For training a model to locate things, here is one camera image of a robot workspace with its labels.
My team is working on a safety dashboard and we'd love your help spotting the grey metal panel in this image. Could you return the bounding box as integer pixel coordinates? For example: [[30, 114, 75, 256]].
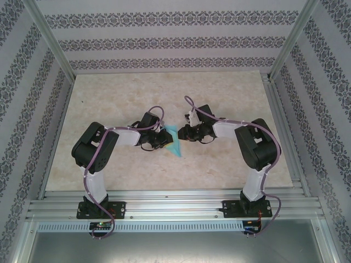
[[26, 232, 329, 263]]

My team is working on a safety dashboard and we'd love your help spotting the teal cloth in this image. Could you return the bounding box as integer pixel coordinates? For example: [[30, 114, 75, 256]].
[[164, 124, 183, 158]]

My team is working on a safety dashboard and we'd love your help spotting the aluminium mounting rail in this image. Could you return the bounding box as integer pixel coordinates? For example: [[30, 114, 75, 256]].
[[26, 188, 327, 221]]

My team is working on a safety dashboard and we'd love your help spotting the slotted grey cable duct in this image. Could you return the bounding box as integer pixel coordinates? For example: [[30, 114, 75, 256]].
[[37, 220, 263, 233]]

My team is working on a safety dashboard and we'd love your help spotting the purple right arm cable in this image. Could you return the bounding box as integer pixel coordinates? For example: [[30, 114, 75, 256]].
[[183, 95, 283, 238]]

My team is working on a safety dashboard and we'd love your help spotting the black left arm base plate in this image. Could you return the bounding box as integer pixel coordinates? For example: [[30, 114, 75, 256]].
[[76, 201, 127, 220]]

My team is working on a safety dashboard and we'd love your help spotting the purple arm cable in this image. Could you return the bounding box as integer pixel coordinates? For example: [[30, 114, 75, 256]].
[[183, 95, 283, 238], [83, 106, 166, 241]]

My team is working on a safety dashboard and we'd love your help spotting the aluminium side rail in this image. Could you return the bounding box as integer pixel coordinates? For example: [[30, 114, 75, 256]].
[[37, 78, 76, 199], [262, 72, 312, 197]]

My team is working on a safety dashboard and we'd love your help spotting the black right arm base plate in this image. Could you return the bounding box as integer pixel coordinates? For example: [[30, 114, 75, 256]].
[[222, 199, 273, 219]]

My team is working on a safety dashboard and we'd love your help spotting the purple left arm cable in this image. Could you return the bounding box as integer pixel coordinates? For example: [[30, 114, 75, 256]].
[[83, 106, 166, 241]]

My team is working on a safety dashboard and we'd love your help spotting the small circuit board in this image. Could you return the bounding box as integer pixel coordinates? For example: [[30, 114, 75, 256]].
[[89, 221, 113, 231], [243, 220, 261, 231]]

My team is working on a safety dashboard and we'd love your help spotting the aluminium frame post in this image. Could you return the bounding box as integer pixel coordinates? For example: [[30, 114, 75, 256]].
[[23, 0, 76, 82], [268, 0, 321, 82], [312, 219, 345, 263], [7, 220, 38, 263]]

